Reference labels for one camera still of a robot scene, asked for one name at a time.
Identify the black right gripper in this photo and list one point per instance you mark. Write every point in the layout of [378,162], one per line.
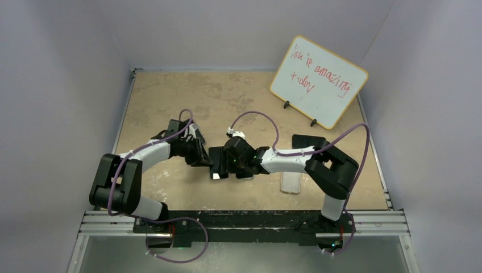
[232,169]

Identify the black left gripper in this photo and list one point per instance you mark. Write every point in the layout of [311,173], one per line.
[200,158]

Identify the black phone with white reflection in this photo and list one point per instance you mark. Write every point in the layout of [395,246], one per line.
[244,176]

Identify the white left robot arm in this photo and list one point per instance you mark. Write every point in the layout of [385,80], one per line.
[118,180]

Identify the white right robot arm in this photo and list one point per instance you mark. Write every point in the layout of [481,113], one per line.
[331,169]

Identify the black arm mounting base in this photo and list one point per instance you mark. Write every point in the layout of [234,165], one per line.
[303,227]

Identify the frosted clear phone case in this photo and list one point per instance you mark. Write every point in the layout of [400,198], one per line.
[290,182]

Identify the yellow framed whiteboard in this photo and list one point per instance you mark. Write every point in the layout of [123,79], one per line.
[317,82]

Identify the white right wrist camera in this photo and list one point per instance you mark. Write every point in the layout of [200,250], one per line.
[233,133]

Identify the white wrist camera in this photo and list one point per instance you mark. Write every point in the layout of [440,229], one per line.
[233,133]
[192,130]

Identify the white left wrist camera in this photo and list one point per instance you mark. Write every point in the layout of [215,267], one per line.
[192,130]

